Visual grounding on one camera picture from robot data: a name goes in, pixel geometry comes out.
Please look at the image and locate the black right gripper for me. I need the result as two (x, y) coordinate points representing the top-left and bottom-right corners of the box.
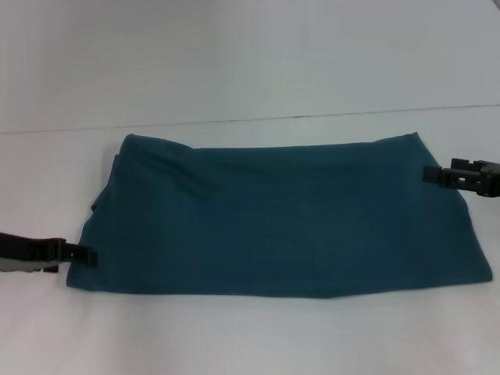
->
(423, 157), (500, 199)

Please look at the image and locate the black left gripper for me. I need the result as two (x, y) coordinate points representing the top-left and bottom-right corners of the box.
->
(0, 231), (99, 275)

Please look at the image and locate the teal t-shirt with FREE print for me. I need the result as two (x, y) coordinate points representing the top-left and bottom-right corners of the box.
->
(64, 132), (496, 301)

